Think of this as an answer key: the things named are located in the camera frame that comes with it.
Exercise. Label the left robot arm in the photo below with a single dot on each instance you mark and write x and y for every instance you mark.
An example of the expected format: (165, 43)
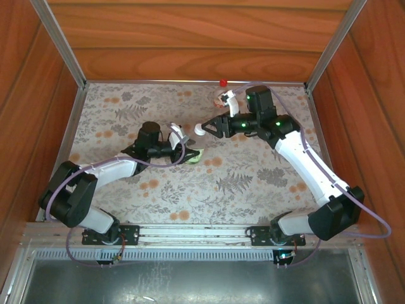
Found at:
(69, 196)

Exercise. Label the red bottle cap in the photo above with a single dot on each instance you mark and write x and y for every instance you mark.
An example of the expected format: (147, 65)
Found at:
(223, 82)

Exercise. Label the aluminium cross rail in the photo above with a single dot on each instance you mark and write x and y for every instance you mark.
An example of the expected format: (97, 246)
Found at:
(158, 81)

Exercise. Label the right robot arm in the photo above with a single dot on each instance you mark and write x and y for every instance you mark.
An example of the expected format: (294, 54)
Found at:
(310, 168)

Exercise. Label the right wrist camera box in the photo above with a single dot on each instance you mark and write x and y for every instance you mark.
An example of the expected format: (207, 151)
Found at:
(233, 106)

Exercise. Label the white bottle cap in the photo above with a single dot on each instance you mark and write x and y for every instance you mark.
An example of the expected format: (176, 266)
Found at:
(199, 130)

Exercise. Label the floral tablecloth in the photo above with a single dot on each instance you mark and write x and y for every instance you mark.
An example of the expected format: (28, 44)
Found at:
(202, 196)

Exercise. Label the small connector board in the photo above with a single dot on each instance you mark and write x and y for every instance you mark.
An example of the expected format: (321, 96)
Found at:
(284, 256)
(117, 259)

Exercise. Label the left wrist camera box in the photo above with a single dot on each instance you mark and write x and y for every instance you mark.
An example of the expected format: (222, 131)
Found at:
(175, 136)

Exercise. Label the grey metal sheet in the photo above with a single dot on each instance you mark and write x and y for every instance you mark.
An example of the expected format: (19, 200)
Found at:
(190, 282)

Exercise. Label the aluminium frame post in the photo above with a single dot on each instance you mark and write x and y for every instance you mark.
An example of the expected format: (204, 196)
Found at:
(60, 41)
(335, 41)

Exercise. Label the aluminium mounting rail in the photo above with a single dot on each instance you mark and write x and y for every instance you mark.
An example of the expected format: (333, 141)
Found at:
(190, 232)

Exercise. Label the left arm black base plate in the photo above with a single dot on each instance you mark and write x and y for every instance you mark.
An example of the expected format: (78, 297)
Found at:
(131, 234)

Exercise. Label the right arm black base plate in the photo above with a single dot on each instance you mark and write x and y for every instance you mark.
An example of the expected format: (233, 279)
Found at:
(257, 236)

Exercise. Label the clear bottle red label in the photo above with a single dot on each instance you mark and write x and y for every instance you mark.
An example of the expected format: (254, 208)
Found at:
(217, 102)

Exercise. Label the aluminium side rail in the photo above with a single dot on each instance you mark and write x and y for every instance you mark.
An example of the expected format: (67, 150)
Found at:
(314, 126)
(73, 126)

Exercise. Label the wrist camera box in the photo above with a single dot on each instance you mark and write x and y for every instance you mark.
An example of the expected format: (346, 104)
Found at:
(175, 136)
(233, 106)

